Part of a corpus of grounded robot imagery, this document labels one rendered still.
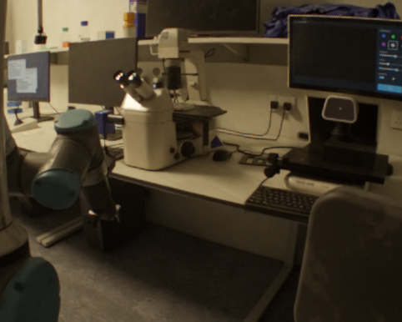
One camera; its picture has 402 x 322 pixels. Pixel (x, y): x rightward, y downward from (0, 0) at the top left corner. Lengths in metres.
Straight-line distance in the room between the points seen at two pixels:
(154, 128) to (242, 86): 0.78
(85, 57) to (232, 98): 0.84
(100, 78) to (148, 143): 0.66
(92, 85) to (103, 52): 0.19
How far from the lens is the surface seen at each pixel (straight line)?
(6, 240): 0.42
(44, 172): 0.66
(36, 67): 2.56
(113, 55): 1.82
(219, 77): 2.02
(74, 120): 0.74
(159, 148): 1.34
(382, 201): 0.64
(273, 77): 1.89
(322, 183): 1.16
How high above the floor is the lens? 1.20
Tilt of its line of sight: 18 degrees down
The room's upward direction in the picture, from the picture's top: straight up
